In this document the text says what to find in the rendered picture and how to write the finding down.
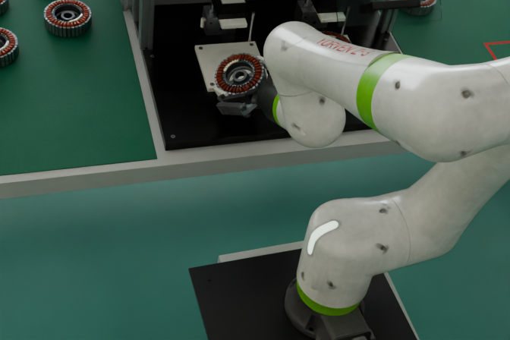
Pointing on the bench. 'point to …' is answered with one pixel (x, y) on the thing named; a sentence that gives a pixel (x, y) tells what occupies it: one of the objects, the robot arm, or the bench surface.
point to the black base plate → (187, 123)
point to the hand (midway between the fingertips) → (241, 77)
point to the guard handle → (393, 4)
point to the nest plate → (205, 55)
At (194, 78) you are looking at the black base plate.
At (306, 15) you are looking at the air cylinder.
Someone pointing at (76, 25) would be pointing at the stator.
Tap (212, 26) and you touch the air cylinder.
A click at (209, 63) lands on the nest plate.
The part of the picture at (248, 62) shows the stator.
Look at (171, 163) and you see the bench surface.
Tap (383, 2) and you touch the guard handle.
